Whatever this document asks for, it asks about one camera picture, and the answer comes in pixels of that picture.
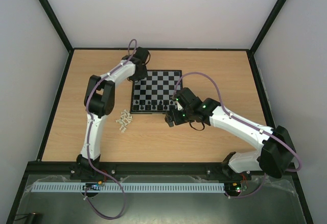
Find black grey chessboard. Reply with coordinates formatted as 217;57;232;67
130;70;182;114

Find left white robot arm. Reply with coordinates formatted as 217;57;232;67
71;47;150;180

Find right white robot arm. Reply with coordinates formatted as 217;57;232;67
165;88;295;179

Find pile of white chess pieces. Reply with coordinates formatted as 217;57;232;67
115;109;133;133

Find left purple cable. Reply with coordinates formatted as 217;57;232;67
85;38;138;181

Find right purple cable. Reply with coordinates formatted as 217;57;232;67
173;72;305;171

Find light blue cable duct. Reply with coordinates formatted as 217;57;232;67
31;182;225;193

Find black frame post left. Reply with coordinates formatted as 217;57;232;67
38;0;73;53

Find black frame post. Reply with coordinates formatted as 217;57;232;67
250;0;287;55
38;0;73;53

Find purple cable loop bottom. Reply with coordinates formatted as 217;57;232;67
83;174;128;220

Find black aluminium rail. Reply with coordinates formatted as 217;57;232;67
25;161;297;181

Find black frame post right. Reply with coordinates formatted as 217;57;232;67
250;0;287;55

